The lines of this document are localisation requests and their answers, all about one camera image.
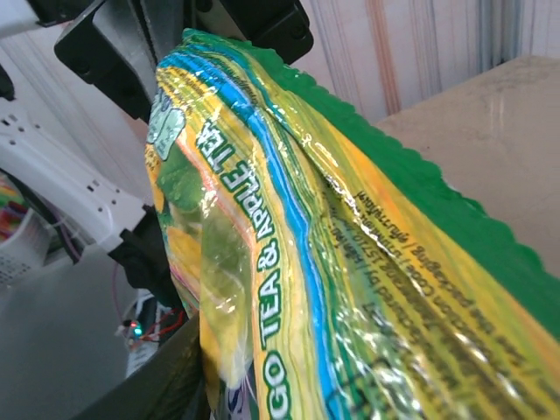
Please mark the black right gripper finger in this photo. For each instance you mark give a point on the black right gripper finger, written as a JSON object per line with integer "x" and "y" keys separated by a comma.
{"x": 153, "y": 389}

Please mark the Fox's spring tea candy bag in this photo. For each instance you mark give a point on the Fox's spring tea candy bag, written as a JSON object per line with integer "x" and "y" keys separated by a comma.
{"x": 350, "y": 262}

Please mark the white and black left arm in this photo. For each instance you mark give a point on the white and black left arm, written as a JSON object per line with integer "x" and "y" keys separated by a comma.
{"x": 65, "y": 175}

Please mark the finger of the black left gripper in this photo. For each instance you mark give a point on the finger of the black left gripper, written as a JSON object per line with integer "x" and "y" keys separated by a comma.
{"x": 271, "y": 26}
{"x": 109, "y": 52}

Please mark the white plastic basket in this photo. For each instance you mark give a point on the white plastic basket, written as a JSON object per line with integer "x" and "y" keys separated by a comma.
{"x": 22, "y": 254}

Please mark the small circuit board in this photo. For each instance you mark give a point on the small circuit board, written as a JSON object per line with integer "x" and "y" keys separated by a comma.
{"x": 140, "y": 328}

